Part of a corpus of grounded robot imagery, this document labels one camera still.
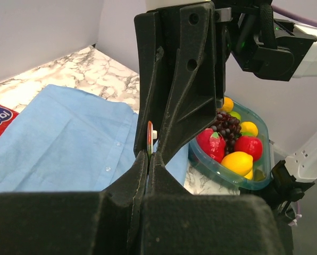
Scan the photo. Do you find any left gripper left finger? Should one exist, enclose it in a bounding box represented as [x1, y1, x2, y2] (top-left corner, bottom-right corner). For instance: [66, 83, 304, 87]
[0, 152, 148, 254]

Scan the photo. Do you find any yellow lemon lower left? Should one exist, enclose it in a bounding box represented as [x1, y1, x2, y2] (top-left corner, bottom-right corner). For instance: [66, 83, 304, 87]
[244, 168, 254, 180]

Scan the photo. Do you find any dark purple grape bunch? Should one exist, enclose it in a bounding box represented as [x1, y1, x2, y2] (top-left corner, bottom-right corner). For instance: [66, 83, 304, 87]
[210, 111, 241, 155]

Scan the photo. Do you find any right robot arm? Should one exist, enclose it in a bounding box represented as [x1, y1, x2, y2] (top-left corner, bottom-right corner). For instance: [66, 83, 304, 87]
[134, 1, 317, 166]

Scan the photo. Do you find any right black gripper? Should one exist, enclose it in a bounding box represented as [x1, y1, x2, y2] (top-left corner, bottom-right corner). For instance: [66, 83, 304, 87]
[134, 1, 232, 164]

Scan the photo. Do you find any yellow lemon front right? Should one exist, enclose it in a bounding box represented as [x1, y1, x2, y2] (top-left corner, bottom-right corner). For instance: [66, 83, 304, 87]
[240, 121, 258, 137]

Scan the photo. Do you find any yellow lemon back right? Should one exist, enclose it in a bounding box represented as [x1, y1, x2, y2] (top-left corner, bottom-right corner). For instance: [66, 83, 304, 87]
[220, 97, 234, 113]

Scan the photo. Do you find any red apple toy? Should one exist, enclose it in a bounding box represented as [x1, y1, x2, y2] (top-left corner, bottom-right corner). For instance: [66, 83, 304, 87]
[234, 135, 263, 162]

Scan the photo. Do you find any light blue shirt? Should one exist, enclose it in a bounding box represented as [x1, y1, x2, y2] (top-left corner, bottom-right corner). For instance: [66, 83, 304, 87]
[0, 84, 190, 196]

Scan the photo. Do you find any teal plastic fruit container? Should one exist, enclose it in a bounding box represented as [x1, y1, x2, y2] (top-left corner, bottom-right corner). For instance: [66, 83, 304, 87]
[188, 101, 271, 190]

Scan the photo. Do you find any yellow lemon upper left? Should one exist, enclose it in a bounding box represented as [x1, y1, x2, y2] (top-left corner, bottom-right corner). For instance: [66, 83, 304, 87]
[221, 151, 253, 176]

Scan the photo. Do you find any red dragon fruit toy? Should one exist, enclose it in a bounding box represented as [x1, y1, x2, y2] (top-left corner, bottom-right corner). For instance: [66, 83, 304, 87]
[196, 128, 226, 163]

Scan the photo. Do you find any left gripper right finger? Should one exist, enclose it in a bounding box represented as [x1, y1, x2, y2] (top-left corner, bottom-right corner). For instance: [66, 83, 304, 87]
[142, 153, 286, 254]

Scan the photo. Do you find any green lime upper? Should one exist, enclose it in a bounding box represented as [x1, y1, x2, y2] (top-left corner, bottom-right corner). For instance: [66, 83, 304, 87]
[229, 111, 241, 121]

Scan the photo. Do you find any yellow lemon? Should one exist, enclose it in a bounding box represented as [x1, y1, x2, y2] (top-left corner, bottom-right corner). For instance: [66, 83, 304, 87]
[221, 151, 253, 176]
[244, 168, 254, 180]
[240, 121, 258, 137]
[220, 97, 234, 113]

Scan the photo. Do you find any orange round brooch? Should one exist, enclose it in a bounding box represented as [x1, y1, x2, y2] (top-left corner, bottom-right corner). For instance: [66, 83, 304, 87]
[147, 121, 157, 157]

